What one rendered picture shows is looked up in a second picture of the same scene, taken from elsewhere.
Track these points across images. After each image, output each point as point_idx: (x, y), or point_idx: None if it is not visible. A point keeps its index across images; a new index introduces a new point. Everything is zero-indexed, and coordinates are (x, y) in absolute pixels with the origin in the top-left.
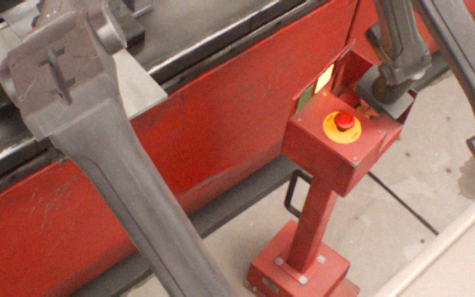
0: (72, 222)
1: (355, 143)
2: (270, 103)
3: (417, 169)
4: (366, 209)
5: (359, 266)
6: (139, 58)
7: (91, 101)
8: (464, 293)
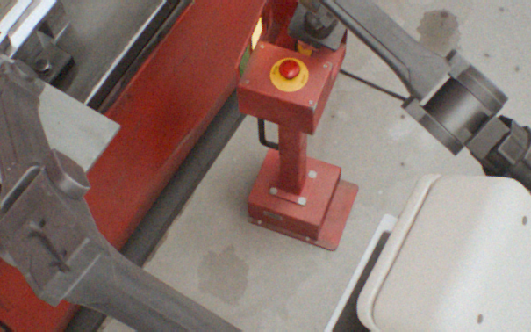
0: None
1: (305, 86)
2: (212, 54)
3: None
4: (339, 104)
5: (351, 162)
6: (77, 83)
7: (85, 263)
8: (430, 277)
